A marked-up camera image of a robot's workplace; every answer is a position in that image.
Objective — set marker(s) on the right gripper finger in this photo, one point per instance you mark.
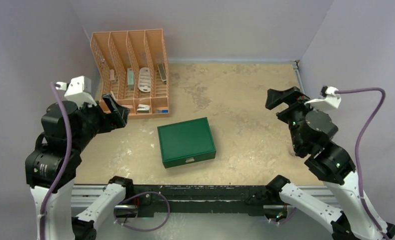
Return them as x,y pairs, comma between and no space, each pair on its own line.
290,94
272,103

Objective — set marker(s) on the green grey item in rack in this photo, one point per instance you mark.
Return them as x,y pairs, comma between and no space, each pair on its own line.
130,79

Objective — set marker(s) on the pink capped tube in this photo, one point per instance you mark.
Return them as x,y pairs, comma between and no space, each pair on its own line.
292,153

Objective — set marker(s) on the green jewelry box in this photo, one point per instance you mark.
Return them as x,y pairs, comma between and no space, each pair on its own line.
186,142

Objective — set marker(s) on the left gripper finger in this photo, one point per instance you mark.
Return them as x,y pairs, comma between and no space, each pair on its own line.
118,121
117,111

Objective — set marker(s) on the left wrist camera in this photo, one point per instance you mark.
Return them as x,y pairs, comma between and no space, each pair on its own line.
78,91

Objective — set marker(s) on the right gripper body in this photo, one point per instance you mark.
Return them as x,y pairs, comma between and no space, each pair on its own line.
292,114

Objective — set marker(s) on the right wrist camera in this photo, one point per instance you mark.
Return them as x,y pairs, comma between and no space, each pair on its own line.
330,100

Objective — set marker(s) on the orange file organizer rack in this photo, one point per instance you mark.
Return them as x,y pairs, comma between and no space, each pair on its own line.
120,50

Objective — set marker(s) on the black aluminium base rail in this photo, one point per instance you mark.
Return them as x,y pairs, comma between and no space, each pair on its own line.
203,199

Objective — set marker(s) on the grey flat item in rack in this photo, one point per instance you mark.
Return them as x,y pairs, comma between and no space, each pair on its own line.
162,72

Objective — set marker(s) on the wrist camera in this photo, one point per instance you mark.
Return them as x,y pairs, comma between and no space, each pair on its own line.
78,91
330,100

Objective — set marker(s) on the white clip in front tray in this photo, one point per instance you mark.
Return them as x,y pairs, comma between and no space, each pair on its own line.
143,108

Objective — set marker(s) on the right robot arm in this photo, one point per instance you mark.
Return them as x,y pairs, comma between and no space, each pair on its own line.
312,131

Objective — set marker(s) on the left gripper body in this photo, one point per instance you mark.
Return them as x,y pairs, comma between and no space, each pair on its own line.
99,120

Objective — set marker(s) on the white stick in rack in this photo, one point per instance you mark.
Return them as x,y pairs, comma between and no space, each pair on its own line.
113,95

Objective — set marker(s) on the pink item in rack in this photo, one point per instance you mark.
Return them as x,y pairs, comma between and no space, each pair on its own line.
112,76

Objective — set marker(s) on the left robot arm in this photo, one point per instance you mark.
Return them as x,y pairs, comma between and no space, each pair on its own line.
51,168

